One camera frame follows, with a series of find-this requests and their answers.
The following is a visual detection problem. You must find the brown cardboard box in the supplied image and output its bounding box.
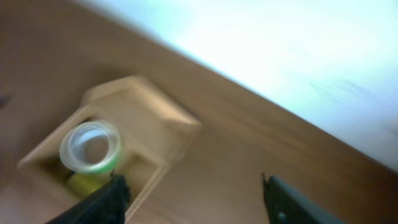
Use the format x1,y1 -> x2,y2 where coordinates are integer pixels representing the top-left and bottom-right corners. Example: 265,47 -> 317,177
19,75 -> 200,220

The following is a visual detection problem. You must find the yellow highlighter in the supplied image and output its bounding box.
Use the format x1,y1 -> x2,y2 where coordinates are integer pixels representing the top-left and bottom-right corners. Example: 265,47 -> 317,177
65,173 -> 105,197

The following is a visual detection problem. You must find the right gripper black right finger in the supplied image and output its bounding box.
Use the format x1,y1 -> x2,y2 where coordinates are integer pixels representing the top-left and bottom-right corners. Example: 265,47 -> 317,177
261,173 -> 343,224

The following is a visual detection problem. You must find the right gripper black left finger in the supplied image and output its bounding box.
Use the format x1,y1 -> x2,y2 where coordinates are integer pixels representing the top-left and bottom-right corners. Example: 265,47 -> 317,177
46,174 -> 131,224

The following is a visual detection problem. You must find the green tape roll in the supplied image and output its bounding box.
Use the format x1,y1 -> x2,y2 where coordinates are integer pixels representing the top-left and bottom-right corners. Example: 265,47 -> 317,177
93,151 -> 122,174

